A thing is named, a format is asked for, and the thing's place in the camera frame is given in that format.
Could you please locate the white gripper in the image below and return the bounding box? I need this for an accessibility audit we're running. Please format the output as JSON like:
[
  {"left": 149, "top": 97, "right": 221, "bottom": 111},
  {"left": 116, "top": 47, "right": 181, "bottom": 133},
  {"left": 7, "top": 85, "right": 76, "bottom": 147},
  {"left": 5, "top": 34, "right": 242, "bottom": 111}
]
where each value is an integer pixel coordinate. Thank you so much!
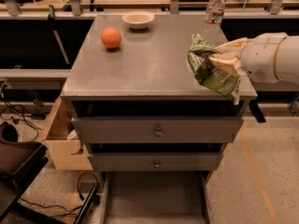
[{"left": 209, "top": 33, "right": 288, "bottom": 83}]

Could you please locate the green jalapeno chip bag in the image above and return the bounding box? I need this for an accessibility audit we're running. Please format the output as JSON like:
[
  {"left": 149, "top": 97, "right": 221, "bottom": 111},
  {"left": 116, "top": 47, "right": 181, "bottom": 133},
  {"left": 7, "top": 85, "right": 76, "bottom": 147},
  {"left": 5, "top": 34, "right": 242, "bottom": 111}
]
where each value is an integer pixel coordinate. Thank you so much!
[{"left": 187, "top": 34, "right": 240, "bottom": 105}]

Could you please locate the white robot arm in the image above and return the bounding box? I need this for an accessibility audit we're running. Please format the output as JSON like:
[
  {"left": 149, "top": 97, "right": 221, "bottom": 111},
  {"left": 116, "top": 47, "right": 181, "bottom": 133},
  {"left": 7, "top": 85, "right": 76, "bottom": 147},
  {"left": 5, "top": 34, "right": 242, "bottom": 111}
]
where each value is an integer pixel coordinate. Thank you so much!
[{"left": 209, "top": 32, "right": 299, "bottom": 84}]

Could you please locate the gray drawer cabinet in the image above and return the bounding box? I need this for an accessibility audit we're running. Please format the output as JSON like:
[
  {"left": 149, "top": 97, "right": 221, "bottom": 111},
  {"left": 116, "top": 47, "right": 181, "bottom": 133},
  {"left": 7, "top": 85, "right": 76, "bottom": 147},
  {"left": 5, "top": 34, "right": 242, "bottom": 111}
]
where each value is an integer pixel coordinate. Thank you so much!
[{"left": 60, "top": 13, "right": 258, "bottom": 224}]

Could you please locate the gray top drawer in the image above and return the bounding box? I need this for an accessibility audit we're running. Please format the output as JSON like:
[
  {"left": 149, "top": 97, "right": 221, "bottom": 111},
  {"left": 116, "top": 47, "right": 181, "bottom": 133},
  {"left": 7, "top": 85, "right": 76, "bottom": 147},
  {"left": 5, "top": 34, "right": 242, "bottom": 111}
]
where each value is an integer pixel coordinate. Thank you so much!
[{"left": 72, "top": 117, "right": 243, "bottom": 144}]

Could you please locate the gray drawer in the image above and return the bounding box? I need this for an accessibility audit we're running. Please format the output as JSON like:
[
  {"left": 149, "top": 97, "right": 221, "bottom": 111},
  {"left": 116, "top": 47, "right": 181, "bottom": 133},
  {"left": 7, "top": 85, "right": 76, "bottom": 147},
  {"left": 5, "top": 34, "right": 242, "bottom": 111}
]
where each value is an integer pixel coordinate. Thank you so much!
[
  {"left": 89, "top": 152, "right": 223, "bottom": 172},
  {"left": 100, "top": 172, "right": 212, "bottom": 224},
  {"left": 72, "top": 117, "right": 243, "bottom": 144}
]

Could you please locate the gray middle drawer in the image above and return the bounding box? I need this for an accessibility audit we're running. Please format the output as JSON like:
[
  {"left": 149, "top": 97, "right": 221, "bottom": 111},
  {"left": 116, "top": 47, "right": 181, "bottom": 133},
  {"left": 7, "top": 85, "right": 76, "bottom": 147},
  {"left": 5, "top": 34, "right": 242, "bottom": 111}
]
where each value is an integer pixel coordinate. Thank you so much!
[{"left": 89, "top": 152, "right": 223, "bottom": 172}]

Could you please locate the gray bottom drawer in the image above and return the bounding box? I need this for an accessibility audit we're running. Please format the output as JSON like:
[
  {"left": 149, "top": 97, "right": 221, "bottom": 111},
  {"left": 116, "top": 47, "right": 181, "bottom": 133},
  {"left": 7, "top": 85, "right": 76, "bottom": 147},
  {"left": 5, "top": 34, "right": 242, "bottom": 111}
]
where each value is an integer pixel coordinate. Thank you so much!
[{"left": 100, "top": 172, "right": 212, "bottom": 224}]

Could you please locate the clear water bottle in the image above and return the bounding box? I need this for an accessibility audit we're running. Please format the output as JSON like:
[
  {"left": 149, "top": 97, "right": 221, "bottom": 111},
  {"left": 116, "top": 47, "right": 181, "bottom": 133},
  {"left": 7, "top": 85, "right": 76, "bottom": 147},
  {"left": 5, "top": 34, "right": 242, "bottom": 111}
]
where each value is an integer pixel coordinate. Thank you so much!
[{"left": 203, "top": 0, "right": 225, "bottom": 46}]

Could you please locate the white bowl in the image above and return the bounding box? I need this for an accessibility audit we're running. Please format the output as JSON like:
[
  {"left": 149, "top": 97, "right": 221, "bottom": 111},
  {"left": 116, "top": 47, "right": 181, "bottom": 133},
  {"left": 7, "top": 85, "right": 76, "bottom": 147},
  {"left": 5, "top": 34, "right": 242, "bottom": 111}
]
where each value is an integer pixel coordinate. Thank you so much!
[{"left": 121, "top": 11, "right": 155, "bottom": 30}]

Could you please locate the orange fruit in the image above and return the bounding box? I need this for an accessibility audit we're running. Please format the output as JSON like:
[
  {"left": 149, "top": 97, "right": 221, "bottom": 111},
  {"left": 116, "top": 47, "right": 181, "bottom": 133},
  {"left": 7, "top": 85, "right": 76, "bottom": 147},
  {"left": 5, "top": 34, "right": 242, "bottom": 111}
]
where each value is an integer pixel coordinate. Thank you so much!
[{"left": 101, "top": 27, "right": 121, "bottom": 49}]

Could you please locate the light wooden box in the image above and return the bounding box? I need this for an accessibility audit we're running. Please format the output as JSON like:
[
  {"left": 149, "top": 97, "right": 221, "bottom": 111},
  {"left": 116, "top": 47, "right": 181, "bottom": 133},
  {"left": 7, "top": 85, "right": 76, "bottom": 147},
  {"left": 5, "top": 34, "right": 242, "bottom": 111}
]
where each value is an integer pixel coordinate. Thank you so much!
[{"left": 40, "top": 98, "right": 92, "bottom": 171}]

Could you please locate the green handled tool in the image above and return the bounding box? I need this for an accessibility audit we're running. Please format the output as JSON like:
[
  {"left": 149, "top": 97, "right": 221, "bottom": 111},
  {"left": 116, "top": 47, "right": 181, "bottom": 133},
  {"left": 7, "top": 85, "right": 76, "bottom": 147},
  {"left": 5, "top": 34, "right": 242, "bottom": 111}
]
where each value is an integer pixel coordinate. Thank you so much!
[{"left": 48, "top": 5, "right": 70, "bottom": 65}]

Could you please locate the black floor cable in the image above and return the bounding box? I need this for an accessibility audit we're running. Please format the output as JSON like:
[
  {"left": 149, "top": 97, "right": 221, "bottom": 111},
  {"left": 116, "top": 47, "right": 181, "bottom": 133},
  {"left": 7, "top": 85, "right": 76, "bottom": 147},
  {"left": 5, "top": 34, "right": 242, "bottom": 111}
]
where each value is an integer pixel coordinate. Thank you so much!
[{"left": 18, "top": 171, "right": 101, "bottom": 219}]

